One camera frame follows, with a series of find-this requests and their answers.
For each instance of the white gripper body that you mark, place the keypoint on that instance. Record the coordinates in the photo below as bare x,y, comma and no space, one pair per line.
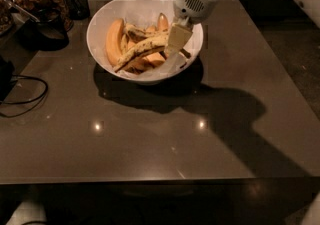
191,5

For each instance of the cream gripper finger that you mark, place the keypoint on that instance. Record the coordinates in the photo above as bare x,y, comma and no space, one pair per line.
179,34

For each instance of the spotted front banana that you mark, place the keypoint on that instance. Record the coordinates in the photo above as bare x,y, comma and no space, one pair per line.
158,43

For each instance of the spotted banana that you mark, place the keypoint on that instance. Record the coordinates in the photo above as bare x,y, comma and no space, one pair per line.
158,43
137,34

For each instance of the upright banana tip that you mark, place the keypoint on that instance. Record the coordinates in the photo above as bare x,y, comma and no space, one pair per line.
162,22

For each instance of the spotted upper banana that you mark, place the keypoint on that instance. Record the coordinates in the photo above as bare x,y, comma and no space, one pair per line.
137,34

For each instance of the white bowl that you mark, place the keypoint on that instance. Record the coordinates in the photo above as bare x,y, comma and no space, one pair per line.
142,13

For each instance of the yellow left banana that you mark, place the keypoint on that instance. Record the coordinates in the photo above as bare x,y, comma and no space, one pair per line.
113,41

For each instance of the bottom bananas pile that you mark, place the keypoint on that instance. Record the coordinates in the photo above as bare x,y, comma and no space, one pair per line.
146,63

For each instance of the black mesh pen holder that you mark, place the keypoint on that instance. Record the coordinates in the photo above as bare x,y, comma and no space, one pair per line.
78,9

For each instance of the glass jar at far left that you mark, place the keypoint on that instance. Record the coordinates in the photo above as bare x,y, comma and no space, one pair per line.
6,19

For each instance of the black device at left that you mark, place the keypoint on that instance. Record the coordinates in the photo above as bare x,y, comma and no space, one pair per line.
6,75

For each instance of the white object at bottom left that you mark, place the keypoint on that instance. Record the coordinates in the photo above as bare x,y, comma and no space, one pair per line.
28,213

